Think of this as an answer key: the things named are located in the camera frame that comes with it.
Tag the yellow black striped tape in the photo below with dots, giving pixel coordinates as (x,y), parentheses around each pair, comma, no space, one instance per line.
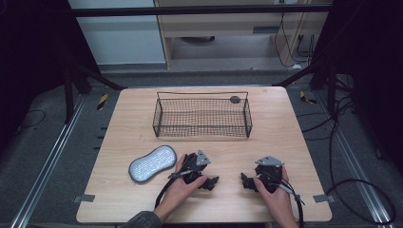
(305,98)
(102,101)

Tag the black metal stand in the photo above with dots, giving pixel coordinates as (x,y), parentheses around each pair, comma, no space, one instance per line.
(71,91)
(331,88)

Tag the aluminium floor rail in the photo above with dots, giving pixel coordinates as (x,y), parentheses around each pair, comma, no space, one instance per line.
(47,161)
(358,171)

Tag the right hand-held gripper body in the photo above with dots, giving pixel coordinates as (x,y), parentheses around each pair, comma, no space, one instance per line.
(270,172)

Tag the grey metal table bracket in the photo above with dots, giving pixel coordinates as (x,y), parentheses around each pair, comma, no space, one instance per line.
(323,198)
(84,198)

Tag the black curtain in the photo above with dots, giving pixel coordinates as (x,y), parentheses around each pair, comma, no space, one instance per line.
(31,57)
(374,63)

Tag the person's left hand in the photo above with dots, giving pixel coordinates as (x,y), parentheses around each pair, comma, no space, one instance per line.
(179,193)

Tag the grey oval sponge pad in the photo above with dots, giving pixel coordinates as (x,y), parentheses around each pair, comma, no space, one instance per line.
(152,163)

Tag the black horizontal frame bar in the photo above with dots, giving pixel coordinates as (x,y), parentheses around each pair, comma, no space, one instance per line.
(190,10)

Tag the white cabinet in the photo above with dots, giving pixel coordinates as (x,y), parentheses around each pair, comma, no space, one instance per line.
(120,41)

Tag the person's right hand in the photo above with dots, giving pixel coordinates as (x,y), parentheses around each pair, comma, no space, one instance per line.
(276,198)

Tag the light wooden desk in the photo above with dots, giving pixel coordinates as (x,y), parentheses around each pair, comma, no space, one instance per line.
(221,25)

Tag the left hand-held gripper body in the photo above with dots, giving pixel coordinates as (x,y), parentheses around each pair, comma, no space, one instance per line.
(194,164)

